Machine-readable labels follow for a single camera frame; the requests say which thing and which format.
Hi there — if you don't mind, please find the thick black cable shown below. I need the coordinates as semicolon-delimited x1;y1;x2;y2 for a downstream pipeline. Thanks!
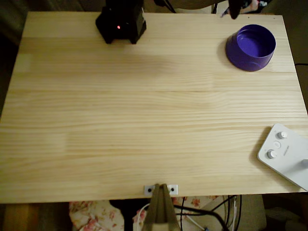
173;204;231;231

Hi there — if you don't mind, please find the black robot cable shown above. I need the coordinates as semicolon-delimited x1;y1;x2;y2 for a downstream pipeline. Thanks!
154;0;177;13

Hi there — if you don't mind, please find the brown wooden furniture piece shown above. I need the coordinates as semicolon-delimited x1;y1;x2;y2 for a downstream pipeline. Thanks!
4;204;32;231

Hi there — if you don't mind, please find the silver metal corner bracket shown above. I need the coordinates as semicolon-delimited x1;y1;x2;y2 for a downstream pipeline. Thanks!
143;184;179;195

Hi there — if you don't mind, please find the thin black cable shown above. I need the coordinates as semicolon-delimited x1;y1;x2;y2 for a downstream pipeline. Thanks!
223;194;242;231

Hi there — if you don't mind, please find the slotted metal extrusion post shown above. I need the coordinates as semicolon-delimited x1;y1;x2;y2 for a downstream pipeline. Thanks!
144;183;181;231

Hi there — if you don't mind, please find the white cable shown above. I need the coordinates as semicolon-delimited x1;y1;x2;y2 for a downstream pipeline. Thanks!
184;213;205;231
137;203;151;231

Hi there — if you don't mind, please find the purple bowl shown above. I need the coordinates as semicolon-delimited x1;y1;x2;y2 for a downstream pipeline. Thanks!
225;24;277;72

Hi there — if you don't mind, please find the white lamp base with knobs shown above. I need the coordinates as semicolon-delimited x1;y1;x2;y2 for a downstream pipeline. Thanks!
257;123;308;192

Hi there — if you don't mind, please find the floral pink patterned cloth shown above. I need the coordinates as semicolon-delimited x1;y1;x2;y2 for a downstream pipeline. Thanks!
69;196;220;231

